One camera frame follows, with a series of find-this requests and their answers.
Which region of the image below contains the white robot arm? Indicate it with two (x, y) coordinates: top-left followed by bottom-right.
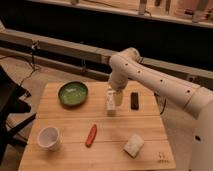
(109, 48), (213, 171)

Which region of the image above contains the green ceramic bowl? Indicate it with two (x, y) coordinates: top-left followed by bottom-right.
(58, 81), (88, 107)

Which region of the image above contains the white figurine bottle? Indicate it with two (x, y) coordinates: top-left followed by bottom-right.
(106, 88), (116, 115)

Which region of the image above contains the black rectangular block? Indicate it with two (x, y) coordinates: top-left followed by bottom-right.
(131, 92), (139, 110)

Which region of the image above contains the orange carrot toy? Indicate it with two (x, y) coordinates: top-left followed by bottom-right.
(85, 124), (97, 147)

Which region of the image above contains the white sponge block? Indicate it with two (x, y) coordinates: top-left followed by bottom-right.
(123, 134), (144, 158)

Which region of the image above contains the white paper cup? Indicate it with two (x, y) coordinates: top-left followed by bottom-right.
(37, 127), (61, 151)

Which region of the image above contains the black chair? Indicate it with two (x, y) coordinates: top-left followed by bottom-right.
(0, 65), (35, 164)

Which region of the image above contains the black floor cable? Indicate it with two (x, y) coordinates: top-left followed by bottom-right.
(0, 41), (42, 88)

